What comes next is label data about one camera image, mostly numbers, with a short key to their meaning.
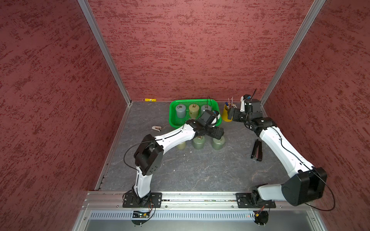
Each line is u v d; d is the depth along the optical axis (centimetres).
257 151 90
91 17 74
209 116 66
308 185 40
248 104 59
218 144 89
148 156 48
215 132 75
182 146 93
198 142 89
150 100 122
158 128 103
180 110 106
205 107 106
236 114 73
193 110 105
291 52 90
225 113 71
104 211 71
